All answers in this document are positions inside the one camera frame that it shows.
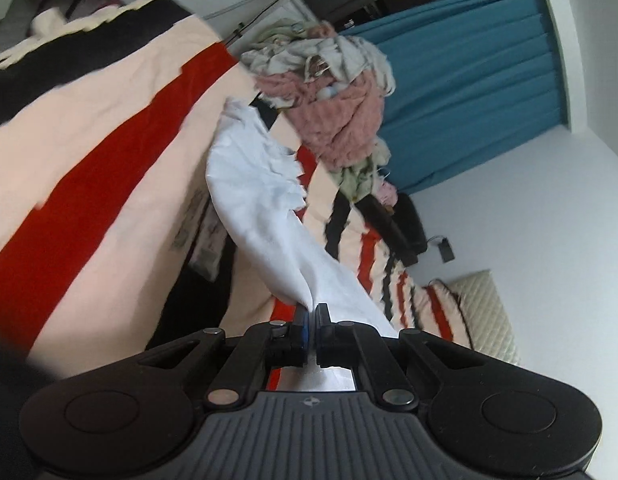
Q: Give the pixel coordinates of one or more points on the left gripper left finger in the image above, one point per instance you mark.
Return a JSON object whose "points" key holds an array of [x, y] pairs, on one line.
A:
{"points": [[248, 360]]}

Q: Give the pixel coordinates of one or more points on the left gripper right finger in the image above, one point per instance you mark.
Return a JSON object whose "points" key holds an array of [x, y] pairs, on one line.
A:
{"points": [[371, 358]]}

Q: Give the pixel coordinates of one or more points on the white t-shirt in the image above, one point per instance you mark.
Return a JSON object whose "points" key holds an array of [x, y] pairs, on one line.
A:
{"points": [[253, 182]]}

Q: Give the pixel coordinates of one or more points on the pile of clothes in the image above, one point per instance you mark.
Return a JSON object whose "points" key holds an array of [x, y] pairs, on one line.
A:
{"points": [[332, 89]]}

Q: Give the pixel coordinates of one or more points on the quilted cream pillow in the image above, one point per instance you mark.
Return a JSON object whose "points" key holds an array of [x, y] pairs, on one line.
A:
{"points": [[486, 318]]}

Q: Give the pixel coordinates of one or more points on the striped bed blanket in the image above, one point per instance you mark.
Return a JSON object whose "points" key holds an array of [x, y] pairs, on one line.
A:
{"points": [[105, 125]]}

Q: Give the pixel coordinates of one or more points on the blue curtain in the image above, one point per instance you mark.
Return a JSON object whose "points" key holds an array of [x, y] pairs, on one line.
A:
{"points": [[474, 79]]}

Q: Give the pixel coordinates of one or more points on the wall power socket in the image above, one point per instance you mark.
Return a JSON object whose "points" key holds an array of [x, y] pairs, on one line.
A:
{"points": [[442, 244]]}

